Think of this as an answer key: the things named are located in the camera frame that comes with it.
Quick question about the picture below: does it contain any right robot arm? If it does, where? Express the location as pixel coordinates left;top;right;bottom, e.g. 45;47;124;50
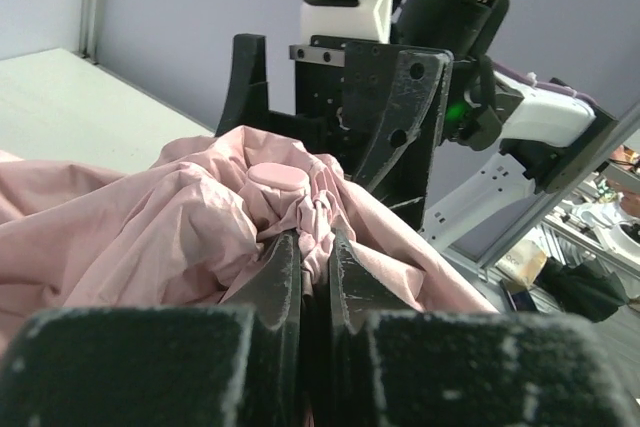
217;0;616;250

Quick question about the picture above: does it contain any right aluminium corner post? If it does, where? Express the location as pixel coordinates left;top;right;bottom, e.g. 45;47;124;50
476;102;639;270

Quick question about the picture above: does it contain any pink folding umbrella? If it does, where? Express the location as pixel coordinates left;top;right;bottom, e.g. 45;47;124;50
0;124;501;427

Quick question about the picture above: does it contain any left aluminium corner post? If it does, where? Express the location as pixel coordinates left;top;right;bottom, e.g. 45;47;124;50
77;0;101;63

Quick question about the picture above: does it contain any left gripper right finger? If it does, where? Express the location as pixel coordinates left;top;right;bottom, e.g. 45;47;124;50
327;234;639;426

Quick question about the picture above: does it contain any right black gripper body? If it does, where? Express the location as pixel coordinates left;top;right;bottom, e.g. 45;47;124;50
267;35;350;173

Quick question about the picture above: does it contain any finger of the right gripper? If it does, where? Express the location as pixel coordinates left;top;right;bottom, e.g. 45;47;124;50
216;33;269;137
342;41;454;230

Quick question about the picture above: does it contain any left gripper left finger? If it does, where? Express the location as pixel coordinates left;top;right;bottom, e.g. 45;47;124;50
1;231;303;426

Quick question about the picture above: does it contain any aluminium corner post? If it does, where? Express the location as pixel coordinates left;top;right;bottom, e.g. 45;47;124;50
77;0;101;63
476;102;639;270

